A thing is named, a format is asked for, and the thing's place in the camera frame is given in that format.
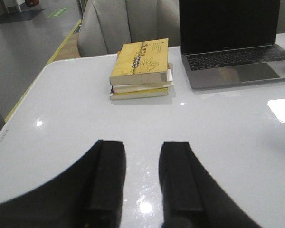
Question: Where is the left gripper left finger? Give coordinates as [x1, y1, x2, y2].
[0, 140, 126, 228]

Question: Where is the bottom yellow book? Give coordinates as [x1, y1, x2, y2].
[110, 87, 169, 100]

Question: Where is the yellow top book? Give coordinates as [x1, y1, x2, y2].
[110, 38, 169, 85]

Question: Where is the middle white book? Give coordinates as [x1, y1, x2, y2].
[111, 69, 173, 94]

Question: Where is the grey open laptop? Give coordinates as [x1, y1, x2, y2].
[179, 0, 285, 89]

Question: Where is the yellow book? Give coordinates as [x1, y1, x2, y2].
[110, 38, 169, 85]
[110, 87, 169, 100]

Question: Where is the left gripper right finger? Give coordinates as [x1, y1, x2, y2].
[159, 142, 259, 228]

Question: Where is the red trash bin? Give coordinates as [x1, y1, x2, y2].
[25, 0, 40, 7]

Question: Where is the left grey armchair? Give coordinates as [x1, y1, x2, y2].
[77, 0, 181, 57]

